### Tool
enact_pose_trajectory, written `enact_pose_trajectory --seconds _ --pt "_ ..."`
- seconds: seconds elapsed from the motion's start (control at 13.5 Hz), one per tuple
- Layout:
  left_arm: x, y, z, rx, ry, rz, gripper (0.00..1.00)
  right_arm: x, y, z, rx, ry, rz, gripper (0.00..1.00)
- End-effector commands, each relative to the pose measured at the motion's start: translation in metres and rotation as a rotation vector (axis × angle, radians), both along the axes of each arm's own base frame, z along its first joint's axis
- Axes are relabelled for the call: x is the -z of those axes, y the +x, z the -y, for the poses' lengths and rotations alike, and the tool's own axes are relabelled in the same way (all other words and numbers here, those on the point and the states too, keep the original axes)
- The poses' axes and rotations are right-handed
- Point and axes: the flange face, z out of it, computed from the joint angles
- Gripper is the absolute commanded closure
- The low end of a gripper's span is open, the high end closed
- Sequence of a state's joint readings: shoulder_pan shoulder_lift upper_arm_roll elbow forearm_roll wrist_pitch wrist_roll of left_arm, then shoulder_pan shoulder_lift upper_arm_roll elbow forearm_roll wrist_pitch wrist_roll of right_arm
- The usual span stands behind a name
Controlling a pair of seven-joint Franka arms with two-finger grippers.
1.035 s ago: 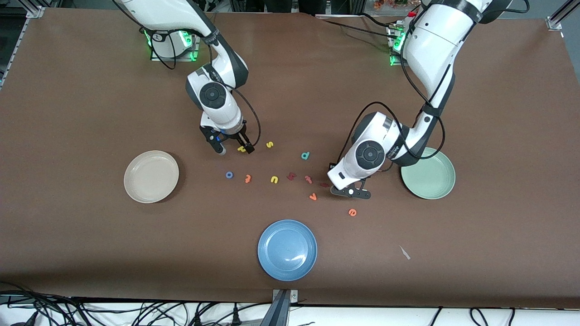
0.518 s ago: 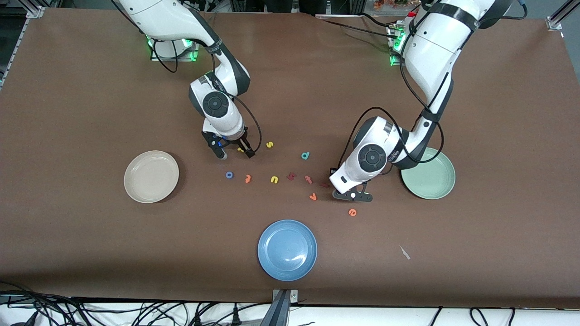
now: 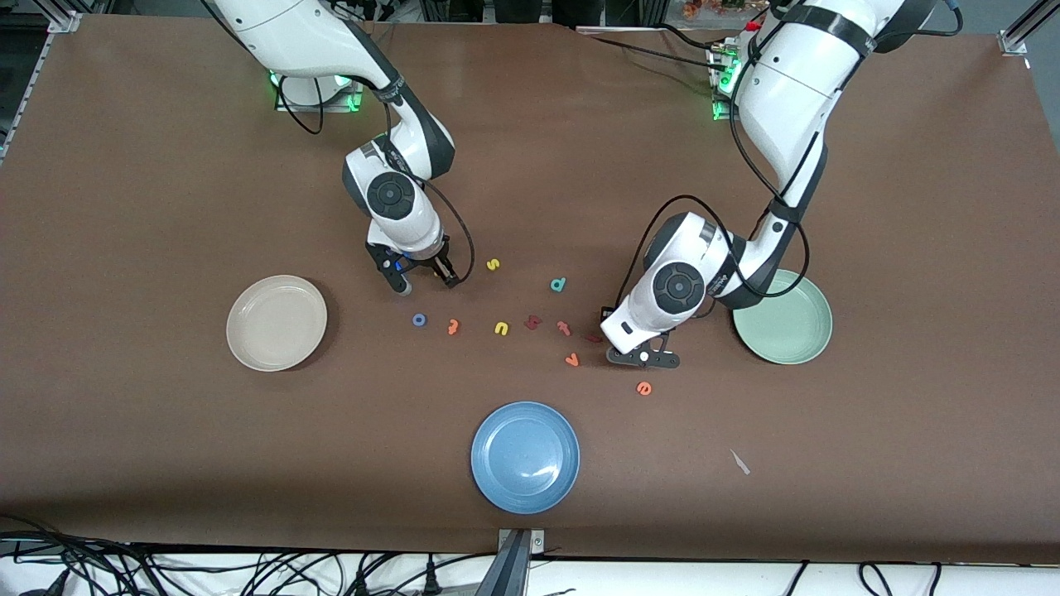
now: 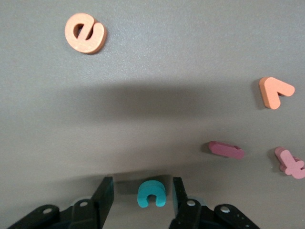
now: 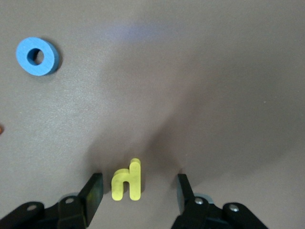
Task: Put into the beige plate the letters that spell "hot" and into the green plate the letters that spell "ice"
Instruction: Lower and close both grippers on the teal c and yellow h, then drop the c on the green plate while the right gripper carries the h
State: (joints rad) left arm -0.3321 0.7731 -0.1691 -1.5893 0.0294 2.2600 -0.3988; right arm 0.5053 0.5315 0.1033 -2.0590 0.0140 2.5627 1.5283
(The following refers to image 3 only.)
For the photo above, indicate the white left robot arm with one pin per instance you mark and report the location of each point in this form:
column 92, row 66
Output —
column 787, row 91

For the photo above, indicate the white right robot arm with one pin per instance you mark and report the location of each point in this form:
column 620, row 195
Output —
column 290, row 33

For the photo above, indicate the brown table cover sheet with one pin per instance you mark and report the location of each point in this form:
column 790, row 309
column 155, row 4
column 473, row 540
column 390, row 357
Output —
column 530, row 165

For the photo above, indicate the blue plate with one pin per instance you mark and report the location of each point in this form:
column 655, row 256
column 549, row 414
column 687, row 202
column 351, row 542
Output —
column 525, row 458

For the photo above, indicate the beige brown plate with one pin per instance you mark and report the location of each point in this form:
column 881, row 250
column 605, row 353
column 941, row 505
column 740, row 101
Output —
column 276, row 323

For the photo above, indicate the green plate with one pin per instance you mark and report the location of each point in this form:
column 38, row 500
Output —
column 787, row 331

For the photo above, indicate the white paper scrap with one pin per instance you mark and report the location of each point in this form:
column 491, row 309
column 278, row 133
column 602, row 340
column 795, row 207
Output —
column 739, row 462

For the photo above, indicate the black power plug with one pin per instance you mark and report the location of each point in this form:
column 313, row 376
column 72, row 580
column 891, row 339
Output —
column 362, row 583
column 431, row 579

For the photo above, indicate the orange artificial flowers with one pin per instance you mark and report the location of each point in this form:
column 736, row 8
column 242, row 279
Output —
column 712, row 7

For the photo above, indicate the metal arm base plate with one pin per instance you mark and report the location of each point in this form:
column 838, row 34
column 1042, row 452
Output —
column 356, row 103
column 719, row 112

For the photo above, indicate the black frame structure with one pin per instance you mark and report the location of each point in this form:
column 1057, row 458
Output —
column 513, row 8

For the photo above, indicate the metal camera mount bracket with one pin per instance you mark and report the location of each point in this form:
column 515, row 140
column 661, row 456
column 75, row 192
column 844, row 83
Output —
column 517, row 571

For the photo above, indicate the aluminium frame profile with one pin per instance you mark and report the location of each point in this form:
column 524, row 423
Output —
column 65, row 21
column 1019, row 33

